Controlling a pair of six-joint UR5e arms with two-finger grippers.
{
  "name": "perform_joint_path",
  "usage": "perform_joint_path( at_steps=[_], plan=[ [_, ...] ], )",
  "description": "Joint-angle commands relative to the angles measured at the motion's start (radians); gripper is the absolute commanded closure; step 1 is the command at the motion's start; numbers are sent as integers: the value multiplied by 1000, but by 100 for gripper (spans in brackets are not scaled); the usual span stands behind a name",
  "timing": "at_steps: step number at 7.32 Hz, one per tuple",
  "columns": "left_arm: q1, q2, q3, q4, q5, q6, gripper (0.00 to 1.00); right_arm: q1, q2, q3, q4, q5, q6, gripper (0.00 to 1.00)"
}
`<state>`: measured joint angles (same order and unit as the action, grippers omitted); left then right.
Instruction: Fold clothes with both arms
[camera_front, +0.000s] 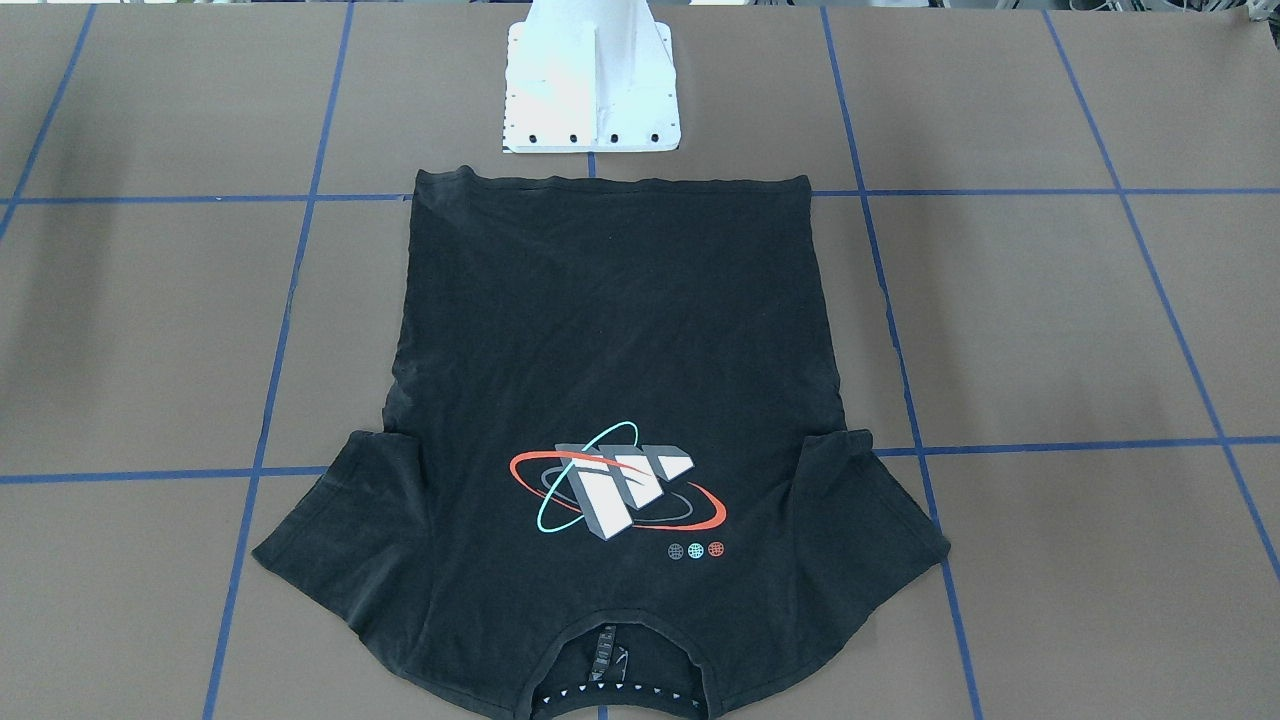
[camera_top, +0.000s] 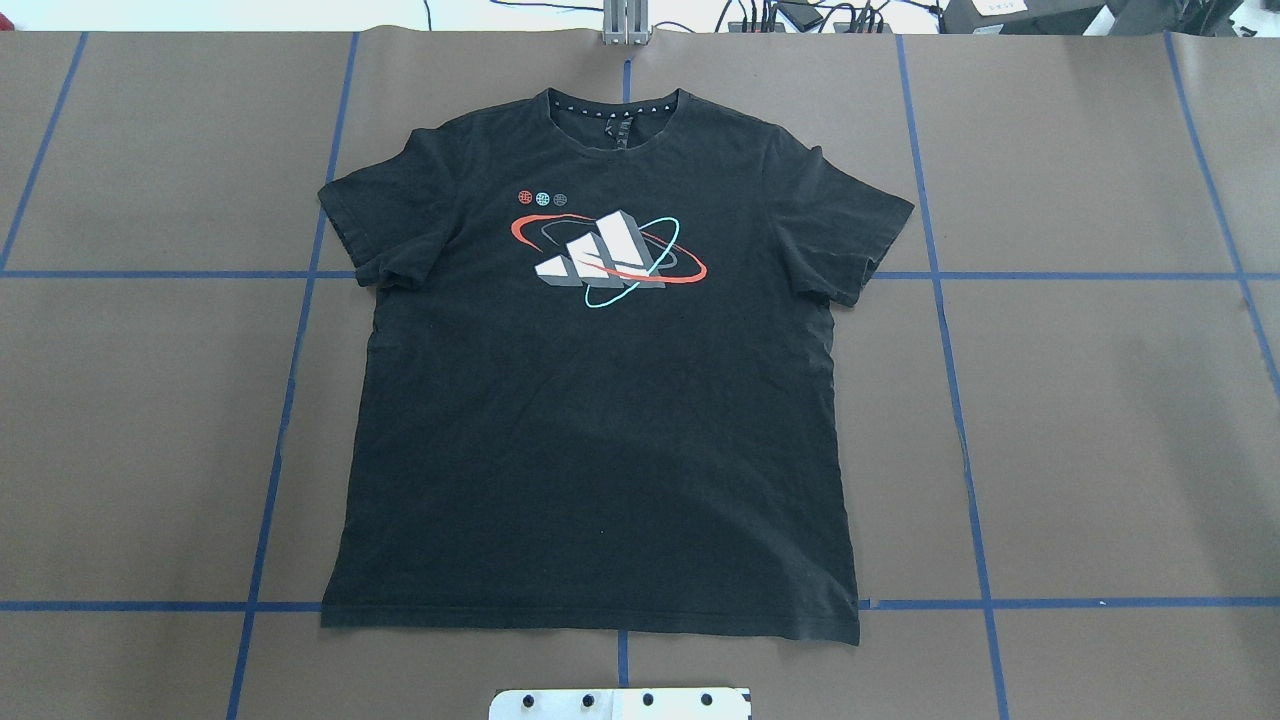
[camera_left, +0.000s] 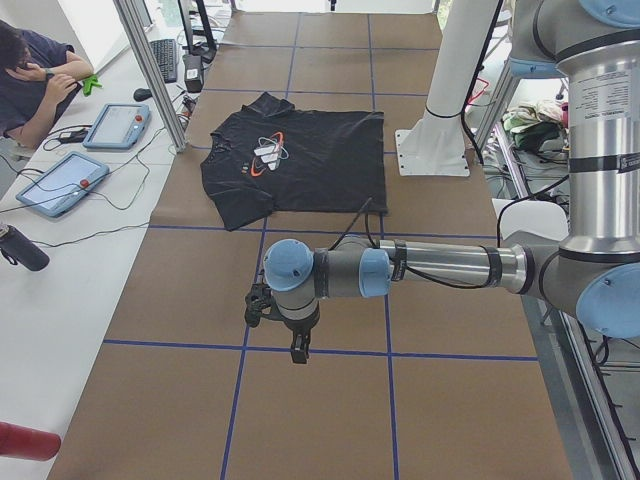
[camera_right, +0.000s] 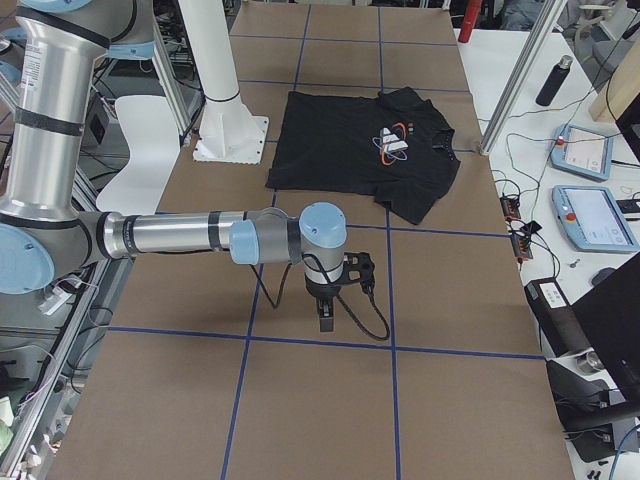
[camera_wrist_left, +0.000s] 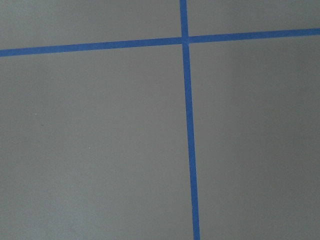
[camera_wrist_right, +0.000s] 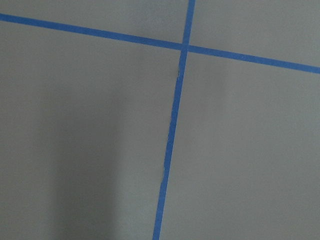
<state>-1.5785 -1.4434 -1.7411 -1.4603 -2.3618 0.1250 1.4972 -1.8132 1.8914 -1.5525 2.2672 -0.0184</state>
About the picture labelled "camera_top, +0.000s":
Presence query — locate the dark box on table edge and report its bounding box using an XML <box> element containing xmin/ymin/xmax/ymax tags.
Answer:
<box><xmin>940</xmin><ymin>1</ymin><xmax>1108</xmax><ymax>36</ymax></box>

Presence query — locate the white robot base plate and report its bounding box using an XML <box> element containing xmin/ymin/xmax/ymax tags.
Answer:
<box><xmin>488</xmin><ymin>685</ymin><xmax>755</xmax><ymax>719</ymax></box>

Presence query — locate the aluminium frame post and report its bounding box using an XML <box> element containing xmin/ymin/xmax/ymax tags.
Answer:
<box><xmin>602</xmin><ymin>0</ymin><xmax>652</xmax><ymax>46</ymax></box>

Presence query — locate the black graphic t-shirt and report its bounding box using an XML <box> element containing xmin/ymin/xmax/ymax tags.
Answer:
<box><xmin>317</xmin><ymin>88</ymin><xmax>914</xmax><ymax>644</ymax></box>

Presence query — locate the black power strip with cables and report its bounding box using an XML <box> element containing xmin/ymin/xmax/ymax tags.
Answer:
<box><xmin>714</xmin><ymin>1</ymin><xmax>892</xmax><ymax>35</ymax></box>

